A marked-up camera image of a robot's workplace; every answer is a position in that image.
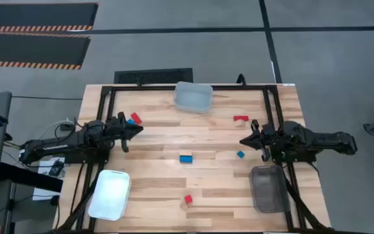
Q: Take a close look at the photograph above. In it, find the black aluminium table frame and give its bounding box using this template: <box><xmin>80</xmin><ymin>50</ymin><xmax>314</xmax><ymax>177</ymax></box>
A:
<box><xmin>53</xmin><ymin>83</ymin><xmax>336</xmax><ymax>234</ymax></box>

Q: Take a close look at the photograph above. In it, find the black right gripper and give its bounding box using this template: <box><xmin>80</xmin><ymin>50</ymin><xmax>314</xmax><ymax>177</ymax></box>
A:
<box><xmin>239</xmin><ymin>119</ymin><xmax>284</xmax><ymax>163</ymax></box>

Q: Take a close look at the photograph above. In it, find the thin black floor cable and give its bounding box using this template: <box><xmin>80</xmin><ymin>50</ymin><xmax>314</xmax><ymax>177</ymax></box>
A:
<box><xmin>11</xmin><ymin>95</ymin><xmax>83</xmax><ymax>101</ymax></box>

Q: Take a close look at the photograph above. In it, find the white paper sheet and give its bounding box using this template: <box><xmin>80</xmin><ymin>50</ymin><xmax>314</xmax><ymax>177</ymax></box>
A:
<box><xmin>32</xmin><ymin>157</ymin><xmax>67</xmax><ymax>202</ymax></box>

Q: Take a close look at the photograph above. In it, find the dark smoky plastic bin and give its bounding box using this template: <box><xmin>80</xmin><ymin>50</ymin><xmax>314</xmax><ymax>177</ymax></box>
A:
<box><xmin>249</xmin><ymin>164</ymin><xmax>291</xmax><ymax>215</ymax></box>

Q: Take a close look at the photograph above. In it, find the grey translucent plastic bin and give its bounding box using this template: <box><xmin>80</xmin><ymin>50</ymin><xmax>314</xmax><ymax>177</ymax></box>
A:
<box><xmin>173</xmin><ymin>81</ymin><xmax>214</xmax><ymax>114</ymax></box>

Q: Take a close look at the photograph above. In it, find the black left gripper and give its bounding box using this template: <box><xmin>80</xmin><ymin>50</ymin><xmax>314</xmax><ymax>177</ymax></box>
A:
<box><xmin>107</xmin><ymin>111</ymin><xmax>144</xmax><ymax>153</ymax></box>

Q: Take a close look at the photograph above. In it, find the black ribbed floor mat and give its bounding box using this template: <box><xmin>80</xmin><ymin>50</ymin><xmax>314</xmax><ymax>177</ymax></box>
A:
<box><xmin>114</xmin><ymin>67</ymin><xmax>194</xmax><ymax>85</ymax></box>

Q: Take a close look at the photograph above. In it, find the white plastic bin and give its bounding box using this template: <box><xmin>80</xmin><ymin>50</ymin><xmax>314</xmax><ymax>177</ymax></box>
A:
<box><xmin>87</xmin><ymin>169</ymin><xmax>132</xmax><ymax>222</ymax></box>

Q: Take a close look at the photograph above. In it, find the white cable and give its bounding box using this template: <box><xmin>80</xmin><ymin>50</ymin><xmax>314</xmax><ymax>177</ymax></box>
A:
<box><xmin>37</xmin><ymin>119</ymin><xmax>75</xmax><ymax>140</ymax></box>

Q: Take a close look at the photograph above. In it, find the small black handheld device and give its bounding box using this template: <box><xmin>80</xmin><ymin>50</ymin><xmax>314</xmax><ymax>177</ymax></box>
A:
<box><xmin>49</xmin><ymin>159</ymin><xmax>65</xmax><ymax>178</ymax></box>

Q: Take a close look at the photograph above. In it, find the black hazard-striped floor mat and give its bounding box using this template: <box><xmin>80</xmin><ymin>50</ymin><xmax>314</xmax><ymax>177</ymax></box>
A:
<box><xmin>0</xmin><ymin>32</ymin><xmax>92</xmax><ymax>71</ymax></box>
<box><xmin>0</xmin><ymin>2</ymin><xmax>99</xmax><ymax>33</ymax></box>

